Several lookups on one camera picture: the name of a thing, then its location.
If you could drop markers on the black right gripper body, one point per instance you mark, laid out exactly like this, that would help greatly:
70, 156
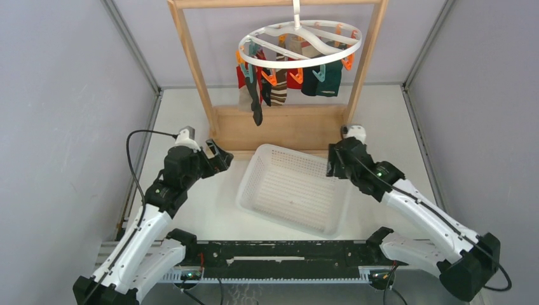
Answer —
347, 175

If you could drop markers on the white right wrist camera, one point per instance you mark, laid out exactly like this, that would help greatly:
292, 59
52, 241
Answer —
352, 131

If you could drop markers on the white round clip hanger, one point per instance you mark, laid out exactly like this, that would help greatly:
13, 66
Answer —
299, 43

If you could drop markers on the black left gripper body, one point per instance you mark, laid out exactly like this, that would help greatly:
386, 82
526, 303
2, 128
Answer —
190, 179

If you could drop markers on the red sock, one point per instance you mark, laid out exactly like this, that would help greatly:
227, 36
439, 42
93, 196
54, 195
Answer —
242, 73

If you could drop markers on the wooden hanger stand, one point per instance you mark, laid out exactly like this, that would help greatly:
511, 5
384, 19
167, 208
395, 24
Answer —
305, 128

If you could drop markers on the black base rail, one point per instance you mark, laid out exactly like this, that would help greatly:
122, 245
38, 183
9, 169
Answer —
329, 260

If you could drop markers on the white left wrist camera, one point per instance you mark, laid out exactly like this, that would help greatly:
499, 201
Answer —
185, 138

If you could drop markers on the white perforated plastic basket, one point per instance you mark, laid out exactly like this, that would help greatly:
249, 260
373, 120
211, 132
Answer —
291, 188

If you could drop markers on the dark green sock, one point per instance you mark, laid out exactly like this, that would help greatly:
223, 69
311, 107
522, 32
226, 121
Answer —
332, 80

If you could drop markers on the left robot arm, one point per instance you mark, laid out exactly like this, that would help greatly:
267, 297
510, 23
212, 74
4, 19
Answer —
128, 274

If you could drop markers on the navy sock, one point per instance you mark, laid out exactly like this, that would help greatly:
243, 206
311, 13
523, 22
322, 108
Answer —
310, 81

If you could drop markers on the black grey sock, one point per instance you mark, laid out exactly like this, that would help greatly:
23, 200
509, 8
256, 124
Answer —
255, 106

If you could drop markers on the brown striped sock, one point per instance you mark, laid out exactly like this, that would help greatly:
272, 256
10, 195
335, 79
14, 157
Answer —
278, 93

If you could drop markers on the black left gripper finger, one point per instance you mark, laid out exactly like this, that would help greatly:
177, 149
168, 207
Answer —
227, 157
211, 166

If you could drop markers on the beige reindeer sock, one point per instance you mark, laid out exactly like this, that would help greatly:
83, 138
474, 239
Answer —
244, 100

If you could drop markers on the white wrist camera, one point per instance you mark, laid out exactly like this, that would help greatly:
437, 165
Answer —
185, 138
352, 131

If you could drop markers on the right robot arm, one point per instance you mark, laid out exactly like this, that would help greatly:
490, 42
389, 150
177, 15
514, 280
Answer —
462, 259

